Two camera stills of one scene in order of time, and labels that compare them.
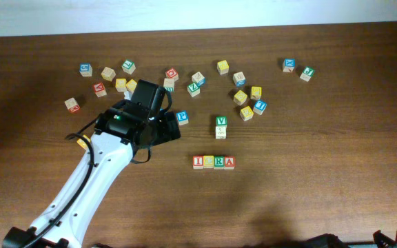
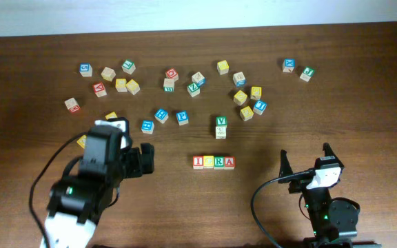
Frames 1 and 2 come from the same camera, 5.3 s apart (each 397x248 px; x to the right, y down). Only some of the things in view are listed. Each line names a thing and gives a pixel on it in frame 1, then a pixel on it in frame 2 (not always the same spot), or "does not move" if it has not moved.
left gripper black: (169, 127) → (138, 167)
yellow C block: (208, 161) does not move
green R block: (218, 162) does not move
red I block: (198, 162) does not move
